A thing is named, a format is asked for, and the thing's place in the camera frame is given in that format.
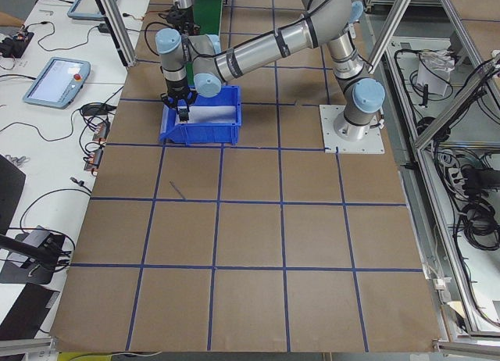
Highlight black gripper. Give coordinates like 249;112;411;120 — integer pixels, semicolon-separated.
165;7;195;35
160;79;195;122

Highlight green conveyor belt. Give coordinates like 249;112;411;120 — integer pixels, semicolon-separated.
182;0;224;98

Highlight far teach pendant tablet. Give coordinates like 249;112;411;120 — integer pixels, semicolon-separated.
67;0;104;22

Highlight near teach pendant tablet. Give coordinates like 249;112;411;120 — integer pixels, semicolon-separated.
23;57;91;109

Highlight blue left plastic bin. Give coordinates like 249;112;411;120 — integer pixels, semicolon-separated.
159;85;241;145

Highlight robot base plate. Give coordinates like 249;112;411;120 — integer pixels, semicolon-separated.
320;105;385;155

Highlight teach pendant tablet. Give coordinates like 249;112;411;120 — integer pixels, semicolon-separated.
23;57;91;109
67;0;104;22

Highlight white foam pad left bin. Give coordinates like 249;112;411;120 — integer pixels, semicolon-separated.
173;105;237;124

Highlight aluminium frame post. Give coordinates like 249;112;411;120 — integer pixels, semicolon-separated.
95;0;137;68

